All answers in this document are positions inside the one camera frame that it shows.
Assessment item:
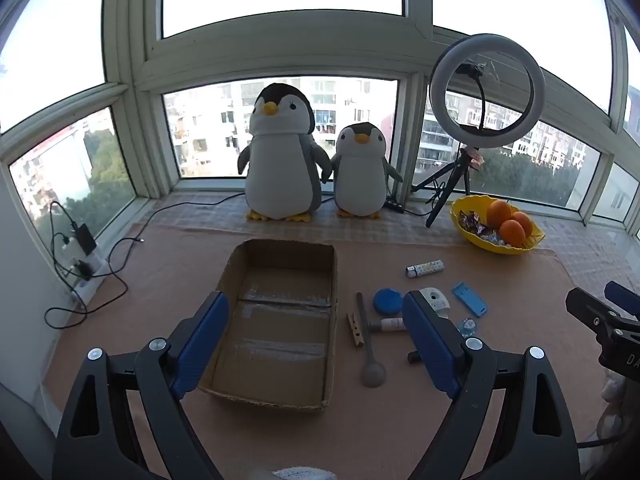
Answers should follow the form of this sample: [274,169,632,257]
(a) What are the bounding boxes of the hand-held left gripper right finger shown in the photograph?
[402,288,584,480]

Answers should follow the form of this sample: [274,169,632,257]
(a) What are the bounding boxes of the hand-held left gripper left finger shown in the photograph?
[52,290,231,480]

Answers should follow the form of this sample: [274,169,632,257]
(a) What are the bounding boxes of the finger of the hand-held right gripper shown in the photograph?
[565,287,640,345]
[604,281,640,318]

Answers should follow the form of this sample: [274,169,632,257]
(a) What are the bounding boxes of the white tube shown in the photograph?
[369,317,410,334]

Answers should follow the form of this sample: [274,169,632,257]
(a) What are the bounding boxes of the white plug-in mosquito repeller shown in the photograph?
[419,287,453,319]

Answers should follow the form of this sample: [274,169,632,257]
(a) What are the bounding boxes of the blue round lid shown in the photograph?
[373,287,404,317]

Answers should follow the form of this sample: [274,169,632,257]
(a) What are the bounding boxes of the blue phone stand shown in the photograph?
[451,281,489,318]

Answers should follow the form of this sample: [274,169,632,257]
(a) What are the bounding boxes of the grey spoon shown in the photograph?
[355,292,387,389]

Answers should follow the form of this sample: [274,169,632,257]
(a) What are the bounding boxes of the wooden clothespin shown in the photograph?
[346,311,366,348]

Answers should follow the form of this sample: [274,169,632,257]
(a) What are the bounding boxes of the brown cardboard box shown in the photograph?
[197,239,338,413]

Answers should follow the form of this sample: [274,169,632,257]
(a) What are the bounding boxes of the person's right forearm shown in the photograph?
[596,374,635,462]

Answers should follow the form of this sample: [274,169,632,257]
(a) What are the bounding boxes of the white patterned lighter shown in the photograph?
[405,259,446,279]

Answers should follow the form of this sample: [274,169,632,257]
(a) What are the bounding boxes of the yellow fruit bowl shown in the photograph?
[450,195,546,256]

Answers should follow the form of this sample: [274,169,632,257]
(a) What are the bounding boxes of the white power strip with chargers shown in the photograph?
[44,236,147,329]

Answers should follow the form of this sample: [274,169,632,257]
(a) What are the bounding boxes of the plaid cloth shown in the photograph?
[150,192,633,281]

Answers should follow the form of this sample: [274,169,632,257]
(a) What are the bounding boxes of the pile of wrapped candies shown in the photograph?
[459,210,511,249]

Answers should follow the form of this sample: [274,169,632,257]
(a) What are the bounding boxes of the black tripod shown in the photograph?
[411,147,485,228]

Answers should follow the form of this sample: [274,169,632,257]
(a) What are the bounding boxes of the black power adapter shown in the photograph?
[70,225,99,257]

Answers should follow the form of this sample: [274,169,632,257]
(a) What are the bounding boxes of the white plug charger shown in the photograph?
[62,240,87,267]

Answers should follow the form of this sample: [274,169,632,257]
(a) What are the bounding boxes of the small penguin plush toy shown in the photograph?
[330,122,404,220]

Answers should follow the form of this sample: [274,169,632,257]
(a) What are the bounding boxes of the large penguin plush toy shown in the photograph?
[236,82,333,223]

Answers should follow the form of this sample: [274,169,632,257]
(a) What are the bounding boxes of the black gooseneck phone holder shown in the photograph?
[457,61,489,132]

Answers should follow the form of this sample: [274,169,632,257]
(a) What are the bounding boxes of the thin black sill cable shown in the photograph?
[145,192,247,226]

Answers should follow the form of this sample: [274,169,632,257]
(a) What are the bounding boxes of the looped black charger cable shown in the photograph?
[51,201,77,263]

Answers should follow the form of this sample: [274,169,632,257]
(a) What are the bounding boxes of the white ring light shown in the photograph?
[430,34,546,150]

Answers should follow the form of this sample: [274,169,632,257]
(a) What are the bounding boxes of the white window frame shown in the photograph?
[0,0,640,233]

